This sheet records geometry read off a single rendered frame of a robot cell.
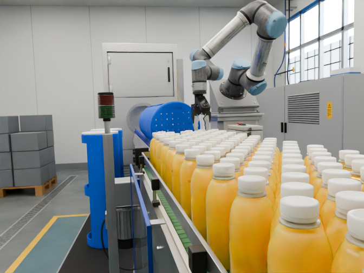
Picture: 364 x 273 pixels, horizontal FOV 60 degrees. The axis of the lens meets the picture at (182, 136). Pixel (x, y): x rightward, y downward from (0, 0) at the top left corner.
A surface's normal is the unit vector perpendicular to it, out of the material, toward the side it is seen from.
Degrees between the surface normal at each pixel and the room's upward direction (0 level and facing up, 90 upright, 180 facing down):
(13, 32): 90
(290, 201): 0
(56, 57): 90
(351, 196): 0
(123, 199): 90
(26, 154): 90
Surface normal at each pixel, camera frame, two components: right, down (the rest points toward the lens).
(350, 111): 0.12, 0.07
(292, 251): -0.51, -0.20
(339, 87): -0.99, 0.04
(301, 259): -0.29, -0.13
